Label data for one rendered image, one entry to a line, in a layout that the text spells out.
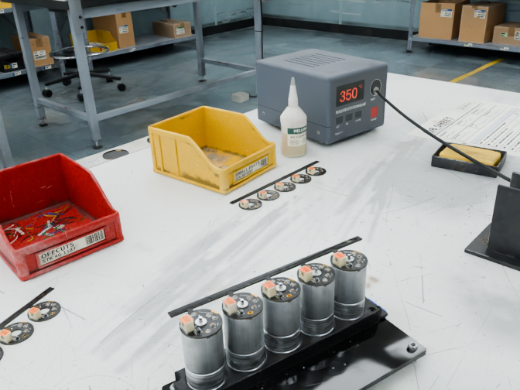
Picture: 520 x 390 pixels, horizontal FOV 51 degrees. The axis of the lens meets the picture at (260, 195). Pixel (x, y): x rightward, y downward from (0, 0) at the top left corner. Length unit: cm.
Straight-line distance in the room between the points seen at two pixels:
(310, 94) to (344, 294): 39
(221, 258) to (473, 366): 22
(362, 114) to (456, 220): 25
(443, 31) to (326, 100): 425
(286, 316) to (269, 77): 49
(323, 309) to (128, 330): 15
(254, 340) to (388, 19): 540
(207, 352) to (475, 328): 20
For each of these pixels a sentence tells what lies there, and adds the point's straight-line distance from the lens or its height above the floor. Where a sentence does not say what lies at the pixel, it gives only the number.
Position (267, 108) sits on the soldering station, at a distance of 80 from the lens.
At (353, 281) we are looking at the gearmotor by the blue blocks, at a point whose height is 80.
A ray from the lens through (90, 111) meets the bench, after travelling 293.
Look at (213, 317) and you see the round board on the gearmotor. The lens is 32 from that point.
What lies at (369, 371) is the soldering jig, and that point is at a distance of 37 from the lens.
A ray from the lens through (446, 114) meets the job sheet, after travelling 88.
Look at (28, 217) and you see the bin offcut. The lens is 61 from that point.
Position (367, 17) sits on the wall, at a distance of 579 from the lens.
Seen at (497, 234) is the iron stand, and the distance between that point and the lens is 51.
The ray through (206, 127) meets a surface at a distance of 73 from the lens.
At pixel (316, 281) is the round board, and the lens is 35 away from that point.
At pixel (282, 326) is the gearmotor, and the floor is 79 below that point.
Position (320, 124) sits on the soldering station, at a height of 78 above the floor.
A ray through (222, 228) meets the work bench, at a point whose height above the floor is 75.
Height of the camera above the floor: 101
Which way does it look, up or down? 26 degrees down
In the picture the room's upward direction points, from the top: 2 degrees counter-clockwise
